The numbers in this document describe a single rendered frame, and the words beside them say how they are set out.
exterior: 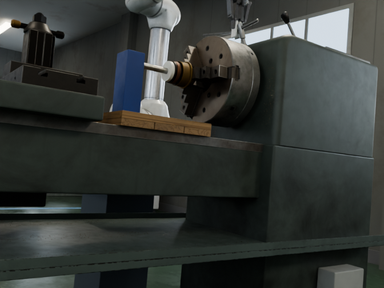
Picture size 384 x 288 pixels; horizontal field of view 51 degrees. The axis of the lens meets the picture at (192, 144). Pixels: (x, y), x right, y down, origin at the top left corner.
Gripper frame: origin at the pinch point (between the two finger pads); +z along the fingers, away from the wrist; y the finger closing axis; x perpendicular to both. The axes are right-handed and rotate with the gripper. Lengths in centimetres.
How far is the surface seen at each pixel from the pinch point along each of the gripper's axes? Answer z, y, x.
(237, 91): 31.8, 20.0, 27.0
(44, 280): 135, 32, -123
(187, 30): -142, -224, -382
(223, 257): 82, 33, 42
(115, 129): 50, 63, 29
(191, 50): 16.0, 26.7, 7.5
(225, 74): 26.8, 24.6, 25.7
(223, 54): 19.2, 23.3, 22.0
